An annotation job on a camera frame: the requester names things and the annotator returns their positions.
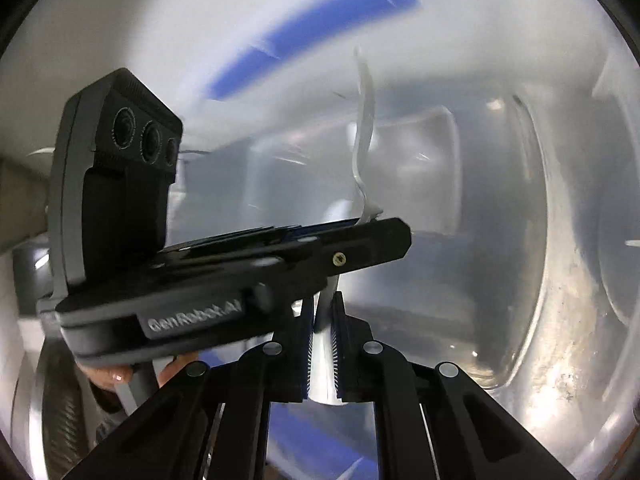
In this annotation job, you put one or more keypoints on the person's left hand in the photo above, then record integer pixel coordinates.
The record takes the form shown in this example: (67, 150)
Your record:
(107, 375)

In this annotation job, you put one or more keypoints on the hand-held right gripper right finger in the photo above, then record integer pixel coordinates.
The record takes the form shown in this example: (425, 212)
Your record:
(338, 355)

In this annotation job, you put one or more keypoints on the white rice paddle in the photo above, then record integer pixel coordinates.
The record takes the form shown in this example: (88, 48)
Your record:
(366, 125)

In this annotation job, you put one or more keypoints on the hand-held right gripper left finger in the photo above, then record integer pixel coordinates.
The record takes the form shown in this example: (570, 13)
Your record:
(307, 355)

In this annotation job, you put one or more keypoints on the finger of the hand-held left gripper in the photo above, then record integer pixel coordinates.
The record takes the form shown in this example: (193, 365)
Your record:
(360, 247)
(300, 232)

